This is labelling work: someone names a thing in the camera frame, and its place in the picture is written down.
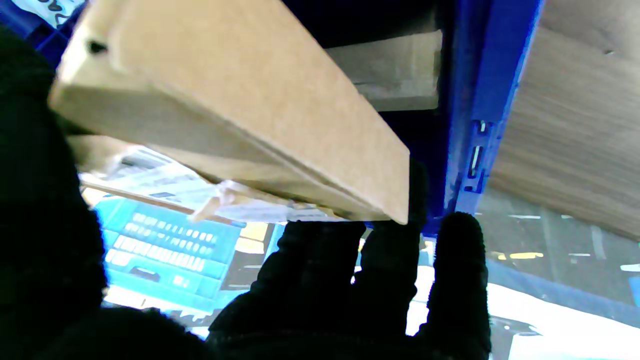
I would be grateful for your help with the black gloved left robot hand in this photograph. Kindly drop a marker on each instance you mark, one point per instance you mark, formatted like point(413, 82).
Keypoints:
point(45, 240)

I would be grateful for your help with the small cardboard box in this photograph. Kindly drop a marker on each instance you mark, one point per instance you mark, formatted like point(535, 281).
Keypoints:
point(260, 100)

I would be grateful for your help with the blue bin labelled boxed parcels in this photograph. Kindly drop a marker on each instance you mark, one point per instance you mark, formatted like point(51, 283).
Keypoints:
point(475, 100)

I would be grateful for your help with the paper label bagged parcels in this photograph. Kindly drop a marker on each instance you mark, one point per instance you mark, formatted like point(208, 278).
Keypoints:
point(50, 9)

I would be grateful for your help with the printed warehouse backdrop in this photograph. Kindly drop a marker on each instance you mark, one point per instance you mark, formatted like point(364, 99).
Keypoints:
point(170, 250)

